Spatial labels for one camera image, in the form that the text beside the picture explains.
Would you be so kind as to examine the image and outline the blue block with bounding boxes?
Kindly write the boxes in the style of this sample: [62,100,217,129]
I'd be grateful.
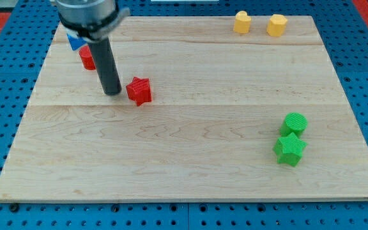
[66,32,86,51]

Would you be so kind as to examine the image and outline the red circle block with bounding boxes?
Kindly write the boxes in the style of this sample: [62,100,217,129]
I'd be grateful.
[79,45,96,70]

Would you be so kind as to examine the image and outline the yellow heart block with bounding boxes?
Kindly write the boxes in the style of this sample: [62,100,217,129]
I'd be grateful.
[233,11,252,34]

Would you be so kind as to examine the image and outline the yellow hexagon block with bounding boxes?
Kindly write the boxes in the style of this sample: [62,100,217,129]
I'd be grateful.
[266,14,288,37]

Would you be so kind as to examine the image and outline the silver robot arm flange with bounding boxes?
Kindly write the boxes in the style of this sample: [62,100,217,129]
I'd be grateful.
[51,0,130,43]

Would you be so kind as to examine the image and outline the green circle block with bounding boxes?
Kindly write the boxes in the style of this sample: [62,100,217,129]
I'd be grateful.
[280,112,308,137]

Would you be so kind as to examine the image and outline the wooden board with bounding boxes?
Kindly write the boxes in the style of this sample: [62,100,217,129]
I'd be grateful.
[0,16,368,203]

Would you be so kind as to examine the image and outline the green star block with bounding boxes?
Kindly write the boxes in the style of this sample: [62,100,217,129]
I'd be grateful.
[273,132,307,167]

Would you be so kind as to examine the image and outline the red star block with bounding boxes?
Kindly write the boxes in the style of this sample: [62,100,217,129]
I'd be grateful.
[126,77,152,106]

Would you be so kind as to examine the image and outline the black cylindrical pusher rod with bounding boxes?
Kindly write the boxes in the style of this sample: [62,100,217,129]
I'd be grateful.
[88,38,121,96]

